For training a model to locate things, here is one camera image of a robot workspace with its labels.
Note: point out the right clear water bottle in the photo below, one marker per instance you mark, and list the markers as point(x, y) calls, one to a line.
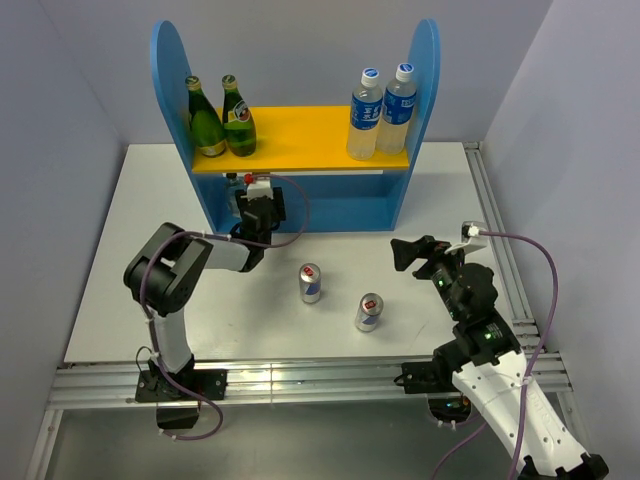
point(397, 109)

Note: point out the green Perrier bottle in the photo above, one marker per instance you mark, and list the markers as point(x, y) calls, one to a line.
point(238, 123)
point(205, 126)

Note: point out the aluminium side rail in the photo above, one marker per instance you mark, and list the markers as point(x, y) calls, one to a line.
point(525, 327)

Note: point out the aluminium front rail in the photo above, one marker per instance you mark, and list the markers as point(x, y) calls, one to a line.
point(282, 420)

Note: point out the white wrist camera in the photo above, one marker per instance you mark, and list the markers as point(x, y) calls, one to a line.
point(258, 186)
point(472, 238)

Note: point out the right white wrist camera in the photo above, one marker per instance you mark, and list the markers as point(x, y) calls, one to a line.
point(472, 238)

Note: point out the left clear water bottle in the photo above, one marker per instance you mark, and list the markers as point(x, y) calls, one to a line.
point(365, 112)

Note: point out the blue and yellow wooden shelf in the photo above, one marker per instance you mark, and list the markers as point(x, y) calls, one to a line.
point(330, 191)

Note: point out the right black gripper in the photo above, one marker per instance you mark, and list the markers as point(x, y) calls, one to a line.
point(404, 251)

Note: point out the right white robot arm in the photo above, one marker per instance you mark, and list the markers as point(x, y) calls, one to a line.
point(486, 364)

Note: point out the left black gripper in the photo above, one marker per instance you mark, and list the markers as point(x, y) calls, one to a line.
point(278, 210)

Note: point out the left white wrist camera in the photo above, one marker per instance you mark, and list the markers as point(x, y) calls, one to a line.
point(258, 186)

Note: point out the red bull can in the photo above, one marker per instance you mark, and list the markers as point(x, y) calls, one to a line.
point(310, 283)
point(369, 311)

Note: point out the clear glass bottle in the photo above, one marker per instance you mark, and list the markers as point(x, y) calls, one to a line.
point(233, 184)

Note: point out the clear water bottle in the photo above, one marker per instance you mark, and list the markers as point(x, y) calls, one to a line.
point(365, 112)
point(397, 109)

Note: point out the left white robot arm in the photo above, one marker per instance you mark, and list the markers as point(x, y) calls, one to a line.
point(163, 276)

